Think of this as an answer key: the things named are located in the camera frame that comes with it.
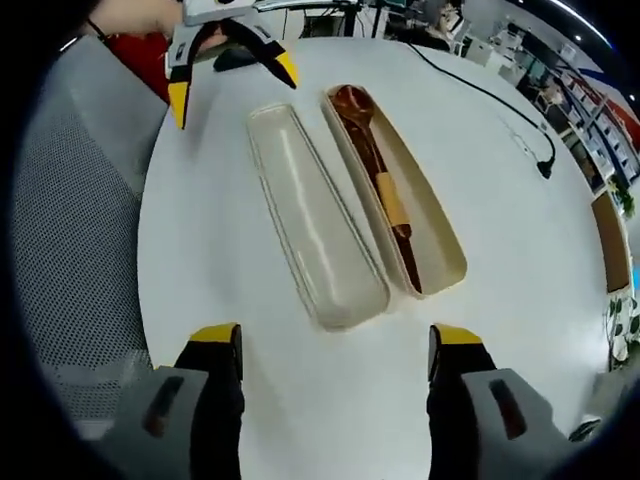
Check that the beige cutlery case lid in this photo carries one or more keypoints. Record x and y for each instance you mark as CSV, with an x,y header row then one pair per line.
x,y
310,215

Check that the large green leafy plant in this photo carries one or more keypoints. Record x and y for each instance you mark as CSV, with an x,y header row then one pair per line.
x,y
622,325

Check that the person's left hand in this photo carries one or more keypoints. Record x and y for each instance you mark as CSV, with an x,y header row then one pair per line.
x,y
145,17

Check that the beige cutlery case base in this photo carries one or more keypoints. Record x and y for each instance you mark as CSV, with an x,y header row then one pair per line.
x,y
430,210

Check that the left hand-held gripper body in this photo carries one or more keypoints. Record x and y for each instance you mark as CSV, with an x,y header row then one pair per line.
x,y
215,11

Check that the brown cardboard box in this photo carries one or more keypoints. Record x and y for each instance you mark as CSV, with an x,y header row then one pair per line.
x,y
610,240

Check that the storage shelf rack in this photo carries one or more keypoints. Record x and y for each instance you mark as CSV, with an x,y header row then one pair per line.
x,y
595,130

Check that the black computer mouse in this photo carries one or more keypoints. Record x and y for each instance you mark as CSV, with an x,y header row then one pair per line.
x,y
235,61

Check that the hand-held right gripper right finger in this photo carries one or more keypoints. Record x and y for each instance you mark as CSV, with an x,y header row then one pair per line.
x,y
460,395

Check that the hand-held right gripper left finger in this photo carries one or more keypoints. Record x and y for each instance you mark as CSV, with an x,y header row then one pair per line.
x,y
205,400

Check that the small green plant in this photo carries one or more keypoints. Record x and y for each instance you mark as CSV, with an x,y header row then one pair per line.
x,y
624,197

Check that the person's red garment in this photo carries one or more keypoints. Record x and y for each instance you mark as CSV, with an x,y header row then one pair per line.
x,y
142,62

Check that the brown wooden spoon utensil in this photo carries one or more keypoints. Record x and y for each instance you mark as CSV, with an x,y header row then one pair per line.
x,y
355,107

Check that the grey mesh chair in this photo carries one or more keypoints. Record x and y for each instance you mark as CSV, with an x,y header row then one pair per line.
x,y
75,225

